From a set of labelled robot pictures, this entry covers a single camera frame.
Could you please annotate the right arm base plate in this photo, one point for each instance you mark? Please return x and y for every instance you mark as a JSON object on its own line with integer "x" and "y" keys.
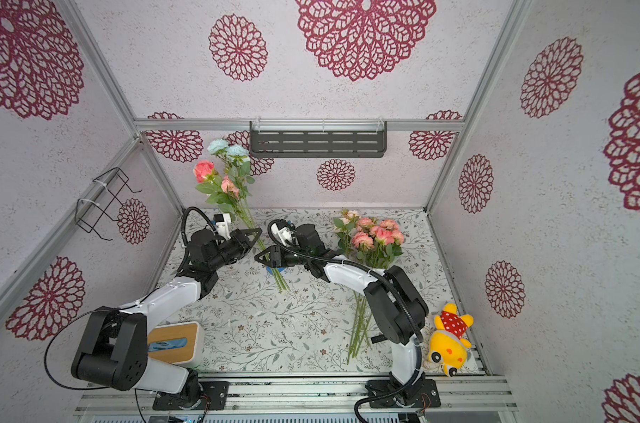
{"x": 422, "y": 394}

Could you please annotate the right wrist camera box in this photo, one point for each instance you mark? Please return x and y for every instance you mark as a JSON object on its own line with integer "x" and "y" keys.
{"x": 308, "y": 238}

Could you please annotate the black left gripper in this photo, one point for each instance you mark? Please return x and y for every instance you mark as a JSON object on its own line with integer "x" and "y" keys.
{"x": 241, "y": 235}

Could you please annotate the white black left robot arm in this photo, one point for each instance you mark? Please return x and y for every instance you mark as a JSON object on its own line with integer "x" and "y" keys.
{"x": 113, "y": 351}

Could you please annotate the wooden lid tissue box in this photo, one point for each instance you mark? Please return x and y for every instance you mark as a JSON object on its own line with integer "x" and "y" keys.
{"x": 179, "y": 344}

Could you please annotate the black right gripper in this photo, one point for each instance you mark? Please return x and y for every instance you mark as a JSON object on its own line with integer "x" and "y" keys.
{"x": 286, "y": 254}

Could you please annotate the black wire wall rack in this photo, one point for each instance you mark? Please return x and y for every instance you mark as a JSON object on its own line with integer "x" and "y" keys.
{"x": 90, "y": 211}

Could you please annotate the grey wall shelf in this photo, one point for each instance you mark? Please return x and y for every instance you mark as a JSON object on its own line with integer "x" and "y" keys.
{"x": 326, "y": 142}

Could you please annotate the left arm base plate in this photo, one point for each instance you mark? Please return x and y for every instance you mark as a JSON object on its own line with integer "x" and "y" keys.
{"x": 205, "y": 396}

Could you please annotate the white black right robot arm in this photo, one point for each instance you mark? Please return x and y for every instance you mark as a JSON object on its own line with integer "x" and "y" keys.
{"x": 395, "y": 303}

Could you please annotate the yellow plush bear toy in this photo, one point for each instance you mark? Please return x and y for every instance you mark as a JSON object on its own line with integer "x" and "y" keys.
{"x": 448, "y": 346}

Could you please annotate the black round knob tool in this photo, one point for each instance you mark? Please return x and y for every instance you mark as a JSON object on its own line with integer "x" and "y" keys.
{"x": 378, "y": 339}

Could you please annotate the pink rose bouquet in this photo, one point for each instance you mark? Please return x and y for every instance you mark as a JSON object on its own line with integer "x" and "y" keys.
{"x": 373, "y": 243}

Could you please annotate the mixed pastel flower bouquet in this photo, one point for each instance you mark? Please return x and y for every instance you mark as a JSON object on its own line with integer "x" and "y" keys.
{"x": 228, "y": 190}

